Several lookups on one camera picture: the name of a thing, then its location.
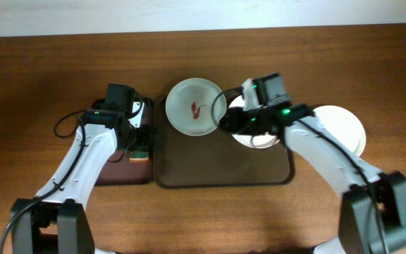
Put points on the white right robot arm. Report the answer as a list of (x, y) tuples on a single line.
[(373, 203)]

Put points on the pale green plate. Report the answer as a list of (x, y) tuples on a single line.
[(190, 106)]

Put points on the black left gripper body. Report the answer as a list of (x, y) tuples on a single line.
[(139, 140)]

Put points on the small dark brown tray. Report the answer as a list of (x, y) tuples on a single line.
[(120, 171)]

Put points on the cream white plate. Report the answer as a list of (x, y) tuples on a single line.
[(344, 126)]

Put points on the orange green sponge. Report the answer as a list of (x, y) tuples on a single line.
[(138, 156)]

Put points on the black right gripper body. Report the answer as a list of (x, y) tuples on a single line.
[(249, 121)]

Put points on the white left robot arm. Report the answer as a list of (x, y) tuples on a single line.
[(113, 144)]

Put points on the large dark brown tray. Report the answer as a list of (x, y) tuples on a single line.
[(216, 159)]

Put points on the pale pink plate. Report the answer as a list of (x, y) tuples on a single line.
[(258, 141)]

